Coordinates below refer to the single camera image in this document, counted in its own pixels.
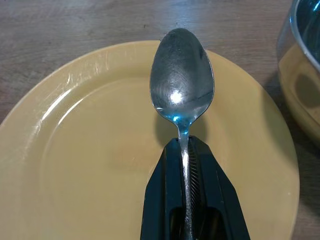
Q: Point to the dark wooden dining table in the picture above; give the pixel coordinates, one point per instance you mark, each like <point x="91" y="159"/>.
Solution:
<point x="75" y="20"/>

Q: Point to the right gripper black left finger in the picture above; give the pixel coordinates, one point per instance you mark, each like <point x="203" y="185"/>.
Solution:
<point x="162" y="190"/>

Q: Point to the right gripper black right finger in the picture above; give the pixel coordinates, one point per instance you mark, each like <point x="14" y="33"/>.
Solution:
<point x="215" y="195"/>

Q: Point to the shiny steel bowl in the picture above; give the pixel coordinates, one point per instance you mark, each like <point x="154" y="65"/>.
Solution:
<point x="300" y="80"/>

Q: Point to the yellow round plate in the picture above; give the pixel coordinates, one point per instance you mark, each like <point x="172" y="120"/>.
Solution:
<point x="87" y="162"/>

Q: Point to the silver metal spoon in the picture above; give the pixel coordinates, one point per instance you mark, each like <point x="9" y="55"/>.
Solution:
<point x="180" y="75"/>

